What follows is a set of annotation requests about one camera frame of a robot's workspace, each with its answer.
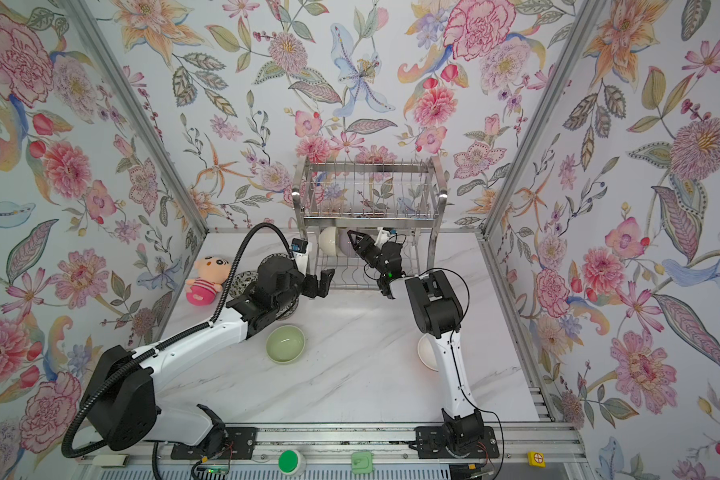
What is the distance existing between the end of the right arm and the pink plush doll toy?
445 mm

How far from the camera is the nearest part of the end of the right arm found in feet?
2.83

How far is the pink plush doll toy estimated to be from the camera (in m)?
0.98
